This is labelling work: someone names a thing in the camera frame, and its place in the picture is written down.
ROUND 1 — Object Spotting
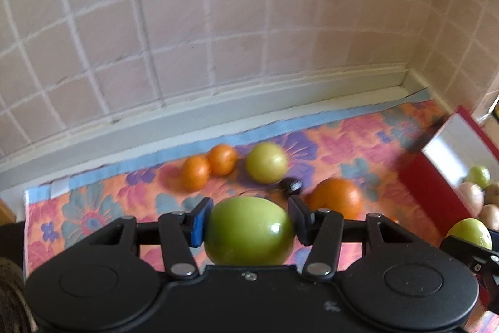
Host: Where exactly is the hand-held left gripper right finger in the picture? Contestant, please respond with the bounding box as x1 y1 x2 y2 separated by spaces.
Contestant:
288 196 434 278

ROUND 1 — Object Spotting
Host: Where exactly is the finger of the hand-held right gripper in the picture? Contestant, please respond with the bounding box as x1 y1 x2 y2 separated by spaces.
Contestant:
440 235 499 264

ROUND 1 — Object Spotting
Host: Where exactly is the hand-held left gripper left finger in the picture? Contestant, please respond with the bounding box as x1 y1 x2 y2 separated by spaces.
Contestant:
78 197 214 278

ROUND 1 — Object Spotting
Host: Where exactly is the large green jujube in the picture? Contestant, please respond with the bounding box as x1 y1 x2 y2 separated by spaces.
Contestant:
204 196 296 267
445 218 492 250

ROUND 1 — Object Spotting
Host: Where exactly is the red box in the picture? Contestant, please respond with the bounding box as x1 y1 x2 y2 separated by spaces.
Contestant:
400 105 499 240

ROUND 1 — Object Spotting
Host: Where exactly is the dark cherry with stem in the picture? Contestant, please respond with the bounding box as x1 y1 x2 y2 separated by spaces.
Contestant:
281 178 303 197

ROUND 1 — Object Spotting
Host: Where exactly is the large orange mandarin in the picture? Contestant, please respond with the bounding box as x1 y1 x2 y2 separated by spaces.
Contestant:
308 178 363 220

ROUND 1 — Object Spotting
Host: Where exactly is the small orange mandarin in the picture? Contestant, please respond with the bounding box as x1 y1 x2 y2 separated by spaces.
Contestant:
180 154 212 191
206 144 238 177

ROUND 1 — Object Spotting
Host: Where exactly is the yellowish green jujube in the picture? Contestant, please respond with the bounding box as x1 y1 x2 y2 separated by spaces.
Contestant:
245 143 289 184

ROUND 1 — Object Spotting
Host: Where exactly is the floral quilted cloth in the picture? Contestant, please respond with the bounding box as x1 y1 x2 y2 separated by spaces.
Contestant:
23 89 499 333

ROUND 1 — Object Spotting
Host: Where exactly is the black glass cooktop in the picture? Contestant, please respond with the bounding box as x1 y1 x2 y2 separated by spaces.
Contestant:
0 222 29 263

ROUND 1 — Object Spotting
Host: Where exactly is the wooden board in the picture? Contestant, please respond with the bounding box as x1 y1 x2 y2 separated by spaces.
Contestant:
0 198 17 224

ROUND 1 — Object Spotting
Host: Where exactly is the metal stove burner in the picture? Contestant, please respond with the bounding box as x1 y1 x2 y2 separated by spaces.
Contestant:
0 257 36 333

